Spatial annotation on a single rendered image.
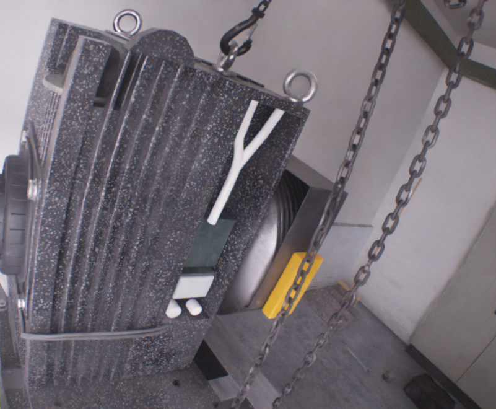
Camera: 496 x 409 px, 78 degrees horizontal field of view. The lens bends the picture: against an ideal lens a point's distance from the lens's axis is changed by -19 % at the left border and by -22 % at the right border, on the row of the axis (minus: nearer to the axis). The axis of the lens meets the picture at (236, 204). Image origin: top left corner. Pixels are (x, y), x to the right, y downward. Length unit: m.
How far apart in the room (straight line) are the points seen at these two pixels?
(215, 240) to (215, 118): 0.29
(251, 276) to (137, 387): 0.40
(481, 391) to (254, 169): 3.03
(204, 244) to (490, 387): 3.01
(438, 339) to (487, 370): 0.54
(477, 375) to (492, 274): 0.87
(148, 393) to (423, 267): 3.07
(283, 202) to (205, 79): 0.34
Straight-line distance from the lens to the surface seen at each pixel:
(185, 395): 0.96
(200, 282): 0.81
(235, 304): 0.86
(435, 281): 3.61
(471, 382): 3.47
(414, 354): 3.66
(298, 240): 0.74
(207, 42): 1.90
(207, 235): 0.76
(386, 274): 3.82
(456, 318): 3.36
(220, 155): 0.62
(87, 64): 0.49
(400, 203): 0.43
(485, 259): 3.24
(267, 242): 0.77
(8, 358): 1.22
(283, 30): 2.15
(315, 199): 0.71
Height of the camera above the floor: 1.64
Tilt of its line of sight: 20 degrees down
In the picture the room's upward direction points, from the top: 24 degrees clockwise
